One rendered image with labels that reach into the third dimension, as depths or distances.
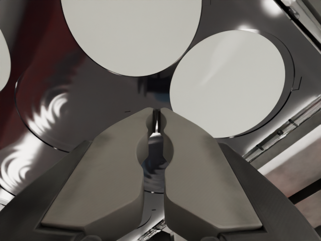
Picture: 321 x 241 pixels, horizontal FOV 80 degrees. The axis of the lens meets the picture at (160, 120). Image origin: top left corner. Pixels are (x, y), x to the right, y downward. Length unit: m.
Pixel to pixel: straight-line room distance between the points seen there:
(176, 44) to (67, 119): 0.13
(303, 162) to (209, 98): 0.17
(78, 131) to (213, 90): 0.14
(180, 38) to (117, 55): 0.05
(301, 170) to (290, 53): 0.17
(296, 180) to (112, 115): 0.25
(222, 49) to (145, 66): 0.06
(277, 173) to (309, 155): 0.04
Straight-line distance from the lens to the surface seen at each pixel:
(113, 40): 0.17
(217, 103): 0.19
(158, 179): 0.24
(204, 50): 0.17
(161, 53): 0.16
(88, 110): 0.20
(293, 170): 0.31
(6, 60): 0.21
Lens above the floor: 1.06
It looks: 59 degrees down
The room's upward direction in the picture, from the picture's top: 180 degrees counter-clockwise
